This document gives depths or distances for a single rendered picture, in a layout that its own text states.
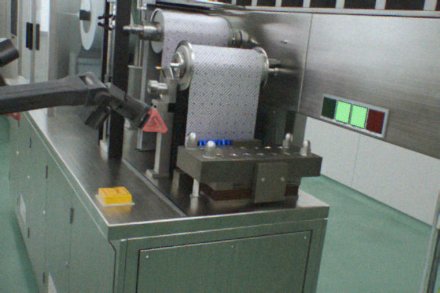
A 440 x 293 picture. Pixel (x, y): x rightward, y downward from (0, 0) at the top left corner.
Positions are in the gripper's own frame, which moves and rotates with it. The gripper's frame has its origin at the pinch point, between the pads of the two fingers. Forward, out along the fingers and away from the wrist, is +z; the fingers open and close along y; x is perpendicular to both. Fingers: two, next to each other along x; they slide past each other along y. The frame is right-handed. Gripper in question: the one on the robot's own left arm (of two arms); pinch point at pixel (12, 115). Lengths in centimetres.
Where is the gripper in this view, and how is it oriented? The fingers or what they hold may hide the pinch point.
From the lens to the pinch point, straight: 166.2
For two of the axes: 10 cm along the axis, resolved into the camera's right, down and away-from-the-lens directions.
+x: -6.2, 5.7, -5.4
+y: -7.5, -2.3, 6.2
